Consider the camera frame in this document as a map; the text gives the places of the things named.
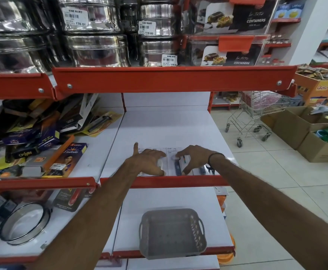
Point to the person's right hand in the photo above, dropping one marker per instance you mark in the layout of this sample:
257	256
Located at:
200	157

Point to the person's left hand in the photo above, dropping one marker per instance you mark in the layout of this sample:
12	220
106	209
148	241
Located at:
145	163

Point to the person's left little finger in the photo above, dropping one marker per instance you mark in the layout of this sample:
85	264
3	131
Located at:
136	149

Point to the person's right fingers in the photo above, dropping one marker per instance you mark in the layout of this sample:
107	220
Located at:
187	163

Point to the blister packet with blue tool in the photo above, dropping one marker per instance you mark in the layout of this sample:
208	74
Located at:
178	167

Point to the white blister packet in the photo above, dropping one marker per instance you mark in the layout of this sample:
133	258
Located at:
164	154

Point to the person's right forearm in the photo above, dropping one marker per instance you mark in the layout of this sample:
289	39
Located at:
271	210

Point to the person's left forearm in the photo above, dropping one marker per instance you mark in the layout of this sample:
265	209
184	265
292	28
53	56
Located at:
96	213

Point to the black wrist band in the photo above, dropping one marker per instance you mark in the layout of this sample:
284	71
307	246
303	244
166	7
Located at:
212	156

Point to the grey plastic basket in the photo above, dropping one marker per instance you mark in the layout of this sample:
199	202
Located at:
171	234

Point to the red and white shelf rack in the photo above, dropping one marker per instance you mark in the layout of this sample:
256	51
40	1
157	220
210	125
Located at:
169	78

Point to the metal shopping trolley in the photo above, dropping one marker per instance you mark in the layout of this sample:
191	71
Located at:
254	115

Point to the pile of kitchen tool packets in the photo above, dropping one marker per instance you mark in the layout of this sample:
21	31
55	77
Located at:
40	137

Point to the orange plastic bowl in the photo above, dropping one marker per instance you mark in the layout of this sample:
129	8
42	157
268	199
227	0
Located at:
226	257

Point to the large brown cardboard box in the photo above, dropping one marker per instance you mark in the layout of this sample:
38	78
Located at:
287	125

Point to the stack of steel round tins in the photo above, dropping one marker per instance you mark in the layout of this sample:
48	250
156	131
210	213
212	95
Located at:
90	39

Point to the round steel sieve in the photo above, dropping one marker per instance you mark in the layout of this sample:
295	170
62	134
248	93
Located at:
26	222

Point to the small brown cardboard box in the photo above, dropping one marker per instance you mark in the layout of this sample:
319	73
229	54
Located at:
318	150

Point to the background red shelf rack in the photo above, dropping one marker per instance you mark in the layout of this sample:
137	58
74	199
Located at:
282	43

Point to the orange printed cardboard box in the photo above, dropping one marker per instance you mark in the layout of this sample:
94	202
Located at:
321	88

